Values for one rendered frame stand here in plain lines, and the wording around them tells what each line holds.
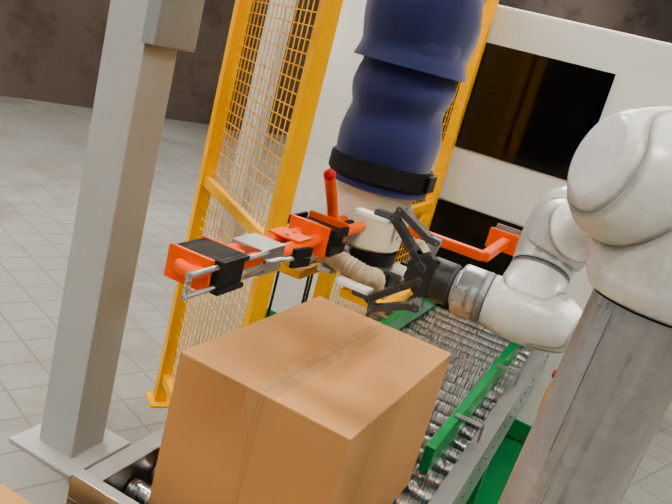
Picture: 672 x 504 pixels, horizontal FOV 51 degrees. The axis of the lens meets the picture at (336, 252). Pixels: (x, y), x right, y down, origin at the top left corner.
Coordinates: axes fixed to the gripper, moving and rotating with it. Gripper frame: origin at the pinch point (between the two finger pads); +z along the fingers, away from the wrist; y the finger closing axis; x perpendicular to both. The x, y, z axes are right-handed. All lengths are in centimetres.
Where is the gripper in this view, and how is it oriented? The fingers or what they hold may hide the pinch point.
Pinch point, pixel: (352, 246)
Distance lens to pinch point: 129.0
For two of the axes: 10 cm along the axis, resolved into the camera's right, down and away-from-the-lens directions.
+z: -8.7, -3.4, 3.5
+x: 4.2, -1.5, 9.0
